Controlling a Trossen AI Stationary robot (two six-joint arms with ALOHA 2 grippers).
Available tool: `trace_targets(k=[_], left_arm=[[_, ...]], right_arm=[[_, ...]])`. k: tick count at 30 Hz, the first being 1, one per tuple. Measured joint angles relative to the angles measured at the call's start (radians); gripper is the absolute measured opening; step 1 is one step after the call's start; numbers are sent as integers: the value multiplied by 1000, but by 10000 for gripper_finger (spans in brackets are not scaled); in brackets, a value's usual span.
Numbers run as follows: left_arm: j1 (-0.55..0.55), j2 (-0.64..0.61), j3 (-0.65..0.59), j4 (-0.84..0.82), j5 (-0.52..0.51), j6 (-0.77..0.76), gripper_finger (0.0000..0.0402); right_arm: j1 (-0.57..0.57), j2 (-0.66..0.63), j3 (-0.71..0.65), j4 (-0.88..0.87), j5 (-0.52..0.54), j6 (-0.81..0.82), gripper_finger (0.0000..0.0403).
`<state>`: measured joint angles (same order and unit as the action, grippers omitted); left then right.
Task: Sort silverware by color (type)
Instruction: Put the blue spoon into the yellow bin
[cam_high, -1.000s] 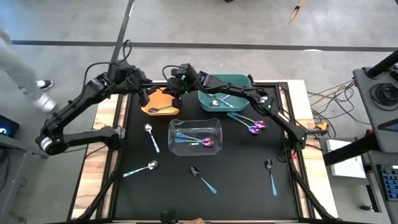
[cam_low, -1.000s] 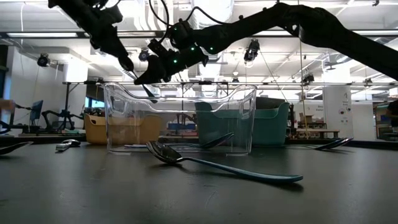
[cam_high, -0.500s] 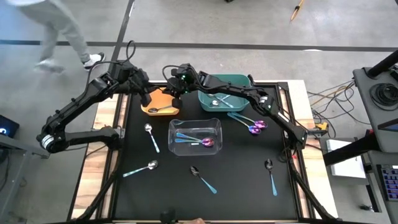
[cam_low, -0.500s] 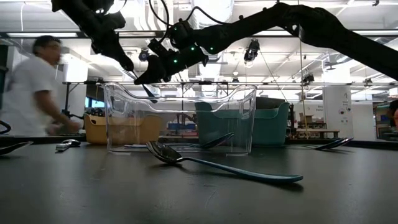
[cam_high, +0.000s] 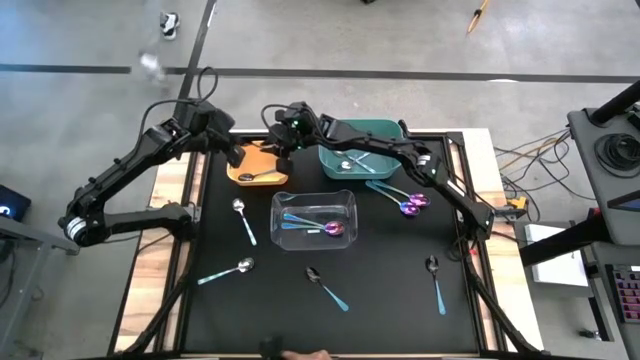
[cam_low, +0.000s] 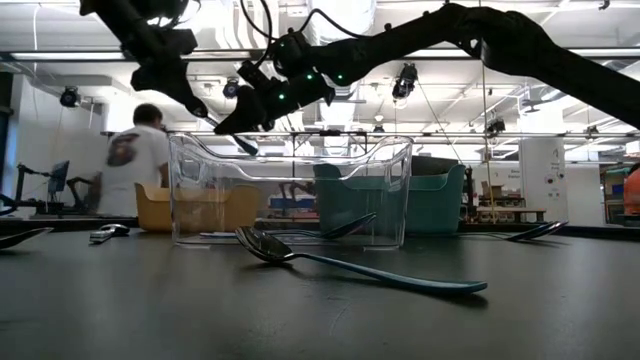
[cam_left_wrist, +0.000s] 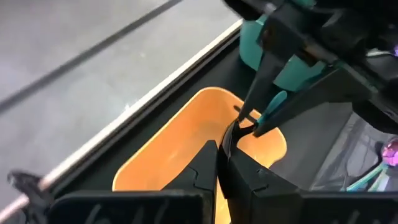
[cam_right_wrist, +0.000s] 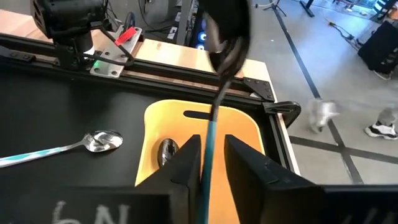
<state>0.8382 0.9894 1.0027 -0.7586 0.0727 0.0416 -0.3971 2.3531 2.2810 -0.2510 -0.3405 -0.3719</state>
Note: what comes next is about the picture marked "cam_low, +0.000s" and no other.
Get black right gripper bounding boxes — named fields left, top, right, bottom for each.
left=214, top=72, right=337, bottom=136

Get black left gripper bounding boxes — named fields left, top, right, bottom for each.
left=132, top=52, right=210, bottom=119

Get iridescent purple spoon teal handle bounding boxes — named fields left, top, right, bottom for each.
left=519, top=219, right=570, bottom=237
left=469, top=223, right=561, bottom=243
left=199, top=212, right=379, bottom=240

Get silver spoon checkered handle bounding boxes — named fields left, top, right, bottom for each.
left=0, top=226, right=55, bottom=251
left=88, top=223, right=131, bottom=245

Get person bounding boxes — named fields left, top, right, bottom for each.
left=92, top=103, right=171, bottom=219

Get clear plastic bin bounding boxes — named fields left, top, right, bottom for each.
left=168, top=132, right=414, bottom=251

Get yellow plastic bin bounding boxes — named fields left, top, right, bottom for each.
left=133, top=182, right=261, bottom=234

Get background robot station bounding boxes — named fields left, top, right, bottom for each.
left=0, top=159, right=96, bottom=217

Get black table mat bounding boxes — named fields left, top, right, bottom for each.
left=0, top=227, right=640, bottom=360

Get teal plastic bin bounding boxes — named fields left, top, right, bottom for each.
left=313, top=155, right=467, bottom=236

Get white pillar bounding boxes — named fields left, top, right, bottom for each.
left=518, top=137, right=572, bottom=227

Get orange object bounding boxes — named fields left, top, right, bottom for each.
left=622, top=162, right=640, bottom=217

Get black spoon blue handle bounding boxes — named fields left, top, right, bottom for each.
left=234, top=224, right=489, bottom=296

